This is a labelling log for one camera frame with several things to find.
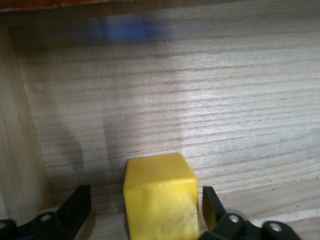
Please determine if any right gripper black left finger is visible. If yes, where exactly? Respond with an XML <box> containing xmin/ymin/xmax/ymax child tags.
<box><xmin>14</xmin><ymin>184</ymin><xmax>92</xmax><ymax>240</ymax></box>

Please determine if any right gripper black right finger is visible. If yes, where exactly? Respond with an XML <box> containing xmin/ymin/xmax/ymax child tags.
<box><xmin>198</xmin><ymin>186</ymin><xmax>266</xmax><ymax>240</ymax></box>

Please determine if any yellow cube block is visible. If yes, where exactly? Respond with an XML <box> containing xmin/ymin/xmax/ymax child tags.
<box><xmin>123</xmin><ymin>152</ymin><xmax>200</xmax><ymax>240</ymax></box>

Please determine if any wooden drawer with white handle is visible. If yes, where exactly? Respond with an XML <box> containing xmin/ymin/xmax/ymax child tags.
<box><xmin>0</xmin><ymin>2</ymin><xmax>320</xmax><ymax>240</ymax></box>

